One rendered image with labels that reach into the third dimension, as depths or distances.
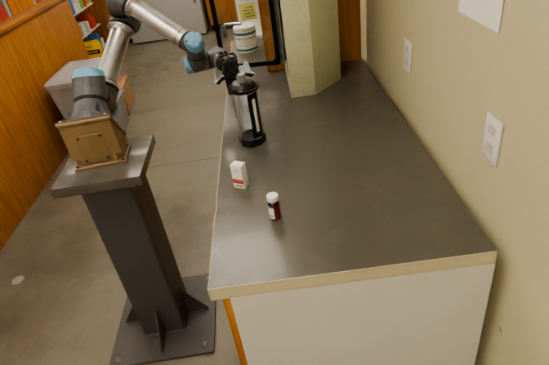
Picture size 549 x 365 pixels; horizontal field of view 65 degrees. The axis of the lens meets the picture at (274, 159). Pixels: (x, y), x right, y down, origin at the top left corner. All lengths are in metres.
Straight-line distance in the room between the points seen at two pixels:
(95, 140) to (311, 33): 0.94
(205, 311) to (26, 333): 0.92
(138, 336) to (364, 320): 1.35
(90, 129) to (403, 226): 1.11
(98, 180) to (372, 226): 0.97
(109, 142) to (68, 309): 1.22
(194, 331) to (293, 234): 1.15
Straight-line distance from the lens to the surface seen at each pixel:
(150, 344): 2.25
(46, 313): 2.68
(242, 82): 1.51
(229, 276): 1.10
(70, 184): 1.69
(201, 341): 2.18
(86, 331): 2.48
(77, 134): 1.68
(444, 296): 1.22
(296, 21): 1.82
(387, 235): 1.16
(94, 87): 1.71
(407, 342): 1.34
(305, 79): 1.90
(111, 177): 1.63
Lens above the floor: 1.73
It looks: 32 degrees down
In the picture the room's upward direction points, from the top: 8 degrees counter-clockwise
